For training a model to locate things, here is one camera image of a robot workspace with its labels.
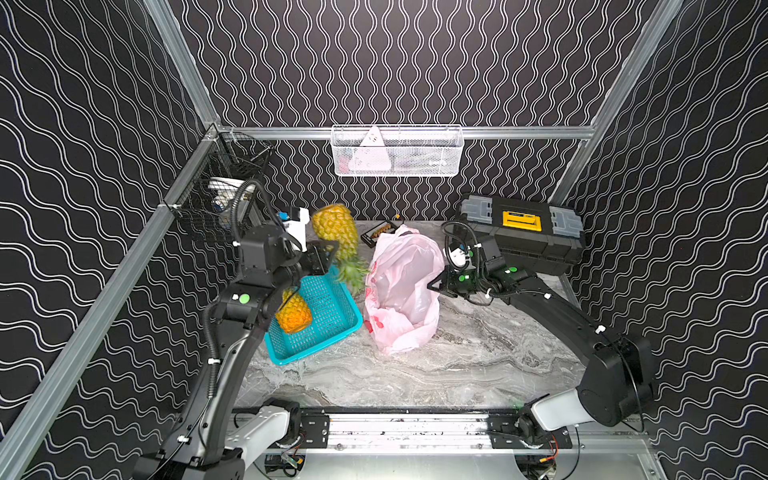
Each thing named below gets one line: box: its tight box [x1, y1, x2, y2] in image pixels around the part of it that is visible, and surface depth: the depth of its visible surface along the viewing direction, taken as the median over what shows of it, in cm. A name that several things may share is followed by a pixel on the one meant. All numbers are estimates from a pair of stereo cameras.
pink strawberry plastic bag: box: [363, 225, 445, 354], surface depth 87 cm
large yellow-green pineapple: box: [312, 203, 369, 295], surface depth 69 cm
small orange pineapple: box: [276, 287, 313, 334], surface depth 87 cm
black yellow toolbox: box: [454, 194, 586, 272], surface depth 99 cm
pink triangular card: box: [348, 125, 391, 172], surface depth 92 cm
